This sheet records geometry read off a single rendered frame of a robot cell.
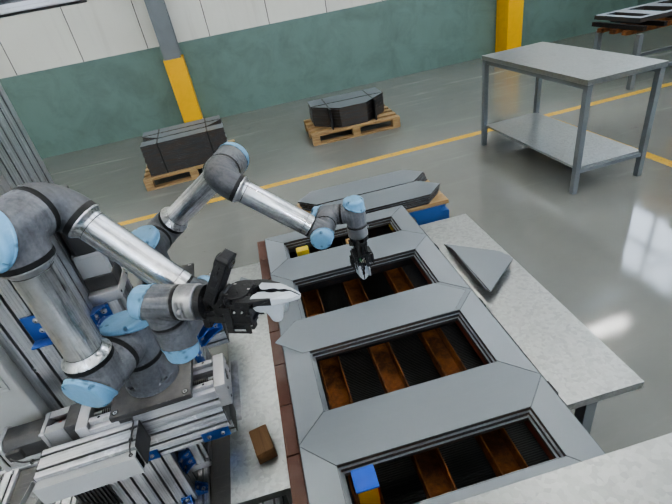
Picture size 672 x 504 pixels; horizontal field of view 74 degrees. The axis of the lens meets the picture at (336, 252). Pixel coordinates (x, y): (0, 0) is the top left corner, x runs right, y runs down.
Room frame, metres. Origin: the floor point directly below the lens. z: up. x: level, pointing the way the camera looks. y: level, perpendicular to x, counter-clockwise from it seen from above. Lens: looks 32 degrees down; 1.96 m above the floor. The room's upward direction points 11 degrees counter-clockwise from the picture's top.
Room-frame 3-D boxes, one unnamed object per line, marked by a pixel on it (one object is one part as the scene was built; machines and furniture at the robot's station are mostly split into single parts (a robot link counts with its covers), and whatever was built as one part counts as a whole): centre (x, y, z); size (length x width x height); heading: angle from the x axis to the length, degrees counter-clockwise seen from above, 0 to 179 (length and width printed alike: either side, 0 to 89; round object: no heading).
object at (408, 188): (2.31, -0.24, 0.82); 0.80 x 0.40 x 0.06; 97
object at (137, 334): (0.96, 0.60, 1.20); 0.13 x 0.12 x 0.14; 164
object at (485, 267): (1.58, -0.64, 0.77); 0.45 x 0.20 x 0.04; 7
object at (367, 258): (1.42, -0.10, 1.05); 0.09 x 0.08 x 0.12; 7
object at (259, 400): (1.41, 0.42, 0.66); 1.30 x 0.20 x 0.03; 7
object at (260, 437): (0.92, 0.35, 0.70); 0.10 x 0.06 x 0.05; 19
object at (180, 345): (0.78, 0.37, 1.34); 0.11 x 0.08 x 0.11; 164
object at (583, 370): (1.44, -0.66, 0.73); 1.20 x 0.26 x 0.03; 7
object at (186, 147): (5.76, 1.62, 0.26); 1.20 x 0.80 x 0.53; 101
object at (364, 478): (0.64, 0.03, 0.88); 0.06 x 0.06 x 0.02; 7
